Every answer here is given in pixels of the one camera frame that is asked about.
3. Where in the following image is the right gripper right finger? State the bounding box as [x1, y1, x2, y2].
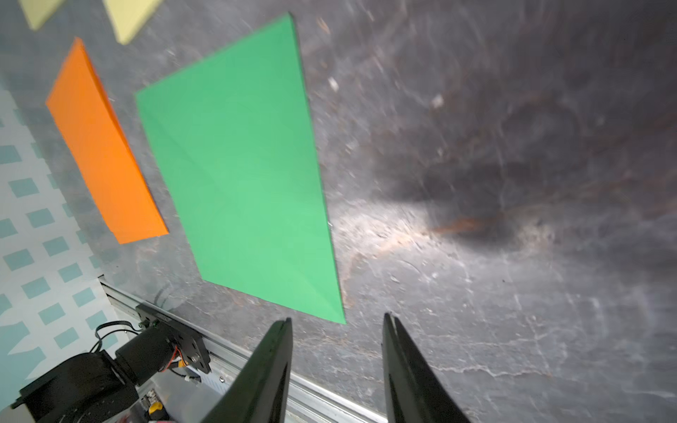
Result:
[382, 313, 470, 423]

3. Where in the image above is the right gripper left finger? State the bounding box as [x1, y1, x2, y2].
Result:
[204, 318, 293, 422]

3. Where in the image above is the large green paper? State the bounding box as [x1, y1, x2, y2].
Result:
[135, 14, 346, 324]

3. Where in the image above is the orange paper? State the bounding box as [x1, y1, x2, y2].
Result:
[46, 38, 169, 244]

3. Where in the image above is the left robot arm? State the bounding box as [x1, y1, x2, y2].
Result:
[10, 325, 176, 422]

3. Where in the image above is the middle yellow paper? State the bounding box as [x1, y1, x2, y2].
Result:
[103, 0, 162, 45]

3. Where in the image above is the yellow paper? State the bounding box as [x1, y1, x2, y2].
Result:
[103, 0, 162, 45]
[19, 0, 65, 31]

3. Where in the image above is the left yellow paper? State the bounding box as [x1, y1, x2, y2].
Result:
[19, 0, 65, 31]

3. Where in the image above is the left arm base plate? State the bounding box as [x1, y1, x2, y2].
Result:
[135, 302, 212, 375]

